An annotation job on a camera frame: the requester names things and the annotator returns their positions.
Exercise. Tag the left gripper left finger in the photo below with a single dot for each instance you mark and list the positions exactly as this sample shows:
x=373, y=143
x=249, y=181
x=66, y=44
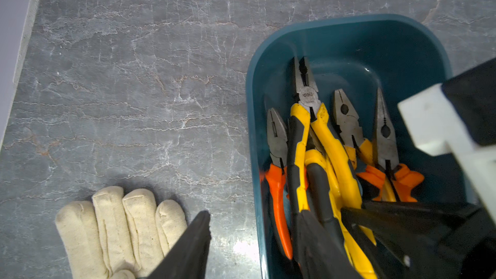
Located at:
x=188, y=257

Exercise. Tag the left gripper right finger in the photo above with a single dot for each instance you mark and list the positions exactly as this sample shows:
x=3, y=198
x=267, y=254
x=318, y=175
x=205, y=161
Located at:
x=315, y=251

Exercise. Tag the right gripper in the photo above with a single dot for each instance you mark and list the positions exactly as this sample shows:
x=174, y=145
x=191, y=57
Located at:
x=440, y=240

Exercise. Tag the yellow black combination pliers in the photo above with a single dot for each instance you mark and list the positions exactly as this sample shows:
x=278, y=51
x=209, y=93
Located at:
x=307, y=113

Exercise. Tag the teal plastic storage box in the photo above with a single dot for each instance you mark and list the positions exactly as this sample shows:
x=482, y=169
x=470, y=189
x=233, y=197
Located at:
x=356, y=54

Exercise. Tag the orange needle nose pliers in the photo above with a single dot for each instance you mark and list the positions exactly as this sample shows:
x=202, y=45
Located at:
x=386, y=179

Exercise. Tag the yellow pliers in box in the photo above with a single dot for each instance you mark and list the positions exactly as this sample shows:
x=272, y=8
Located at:
x=352, y=131

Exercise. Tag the orange combination pliers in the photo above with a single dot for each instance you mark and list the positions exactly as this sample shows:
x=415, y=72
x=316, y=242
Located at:
x=275, y=176

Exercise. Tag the beige work glove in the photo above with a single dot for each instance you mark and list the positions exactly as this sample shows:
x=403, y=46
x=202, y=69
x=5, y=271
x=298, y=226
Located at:
x=118, y=235

